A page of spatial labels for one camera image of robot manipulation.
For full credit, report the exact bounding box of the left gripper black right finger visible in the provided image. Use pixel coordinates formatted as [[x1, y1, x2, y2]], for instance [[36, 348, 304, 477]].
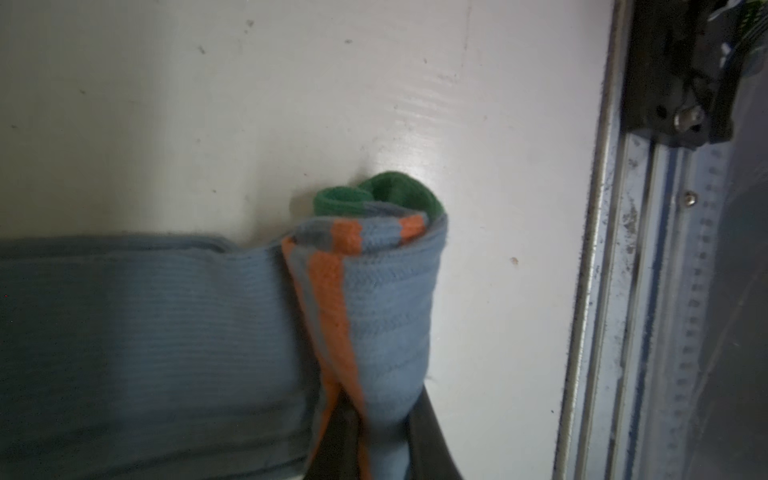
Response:
[[407, 388, 463, 480]]

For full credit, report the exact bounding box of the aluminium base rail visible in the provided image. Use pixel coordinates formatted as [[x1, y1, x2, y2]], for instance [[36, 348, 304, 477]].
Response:
[[553, 1, 767, 479]]

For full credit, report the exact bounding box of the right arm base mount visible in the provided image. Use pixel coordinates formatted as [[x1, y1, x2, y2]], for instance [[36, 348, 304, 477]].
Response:
[[622, 1, 747, 149]]

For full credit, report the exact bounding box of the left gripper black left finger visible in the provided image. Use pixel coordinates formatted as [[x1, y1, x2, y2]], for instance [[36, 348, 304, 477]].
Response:
[[303, 392, 360, 480]]

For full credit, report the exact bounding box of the blue orange striped sock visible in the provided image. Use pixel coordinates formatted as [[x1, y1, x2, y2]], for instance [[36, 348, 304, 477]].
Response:
[[1, 172, 448, 479]]

